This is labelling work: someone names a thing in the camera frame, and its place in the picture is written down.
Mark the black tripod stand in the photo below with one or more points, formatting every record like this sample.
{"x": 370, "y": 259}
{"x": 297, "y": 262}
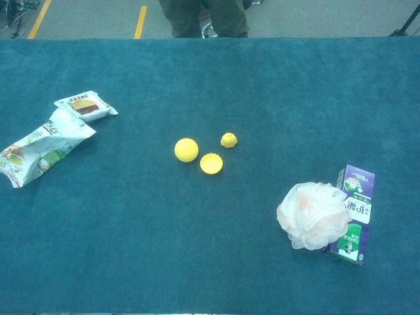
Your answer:
{"x": 405, "y": 23}

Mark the white mesh bath sponge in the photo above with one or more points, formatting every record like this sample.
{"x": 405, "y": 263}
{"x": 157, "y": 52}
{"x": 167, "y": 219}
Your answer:
{"x": 311, "y": 216}

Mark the yellow floor tape line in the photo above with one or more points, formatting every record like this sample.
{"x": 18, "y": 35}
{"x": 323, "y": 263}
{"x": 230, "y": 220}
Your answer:
{"x": 140, "y": 21}

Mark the chrome chair base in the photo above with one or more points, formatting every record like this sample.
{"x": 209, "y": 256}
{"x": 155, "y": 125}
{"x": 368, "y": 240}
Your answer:
{"x": 208, "y": 31}

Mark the dark equipment stand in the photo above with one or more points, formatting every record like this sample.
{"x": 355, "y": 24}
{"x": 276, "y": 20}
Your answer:
{"x": 14, "y": 14}

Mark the small white pastry packet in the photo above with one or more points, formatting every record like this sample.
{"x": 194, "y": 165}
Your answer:
{"x": 87, "y": 106}

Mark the purple milk carton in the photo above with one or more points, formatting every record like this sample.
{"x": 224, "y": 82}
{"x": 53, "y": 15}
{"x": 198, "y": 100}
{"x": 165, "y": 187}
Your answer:
{"x": 356, "y": 210}

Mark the yellow scalloped plastic cap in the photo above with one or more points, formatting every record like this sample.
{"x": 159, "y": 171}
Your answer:
{"x": 212, "y": 163}

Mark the person in olive trousers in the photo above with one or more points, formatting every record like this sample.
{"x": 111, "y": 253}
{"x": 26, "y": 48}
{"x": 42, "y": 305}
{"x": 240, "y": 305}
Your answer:
{"x": 226, "y": 16}

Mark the smooth yellow ball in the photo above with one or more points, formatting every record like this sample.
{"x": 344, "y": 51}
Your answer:
{"x": 186, "y": 150}

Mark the large white snack bag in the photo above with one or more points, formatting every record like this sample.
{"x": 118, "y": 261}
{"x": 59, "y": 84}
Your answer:
{"x": 42, "y": 147}

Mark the blue felt table cover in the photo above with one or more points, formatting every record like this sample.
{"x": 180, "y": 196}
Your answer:
{"x": 210, "y": 82}

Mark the small yellow rubber duck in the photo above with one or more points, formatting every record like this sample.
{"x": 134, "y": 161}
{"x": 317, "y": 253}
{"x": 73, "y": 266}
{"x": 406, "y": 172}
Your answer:
{"x": 229, "y": 139}

